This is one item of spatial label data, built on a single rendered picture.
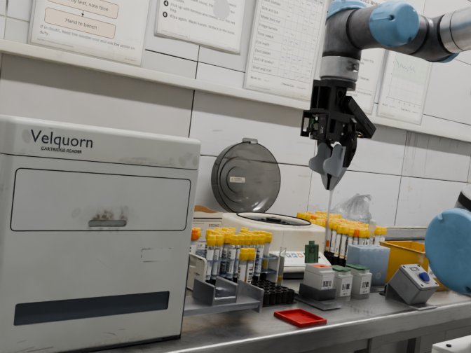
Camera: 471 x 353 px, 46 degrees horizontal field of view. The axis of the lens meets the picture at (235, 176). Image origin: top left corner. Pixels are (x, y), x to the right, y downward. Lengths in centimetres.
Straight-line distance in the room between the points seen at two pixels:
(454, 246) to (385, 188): 145
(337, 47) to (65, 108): 67
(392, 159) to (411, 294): 107
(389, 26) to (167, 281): 56
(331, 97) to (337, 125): 5
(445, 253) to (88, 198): 49
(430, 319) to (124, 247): 75
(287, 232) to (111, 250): 68
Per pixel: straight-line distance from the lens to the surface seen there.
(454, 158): 266
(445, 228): 82
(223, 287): 96
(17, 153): 70
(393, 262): 146
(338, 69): 109
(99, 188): 75
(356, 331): 110
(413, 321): 125
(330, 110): 108
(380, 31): 102
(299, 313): 108
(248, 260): 104
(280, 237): 136
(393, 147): 227
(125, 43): 148
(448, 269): 83
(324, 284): 114
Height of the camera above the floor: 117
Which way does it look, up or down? 3 degrees down
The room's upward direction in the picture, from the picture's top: 7 degrees clockwise
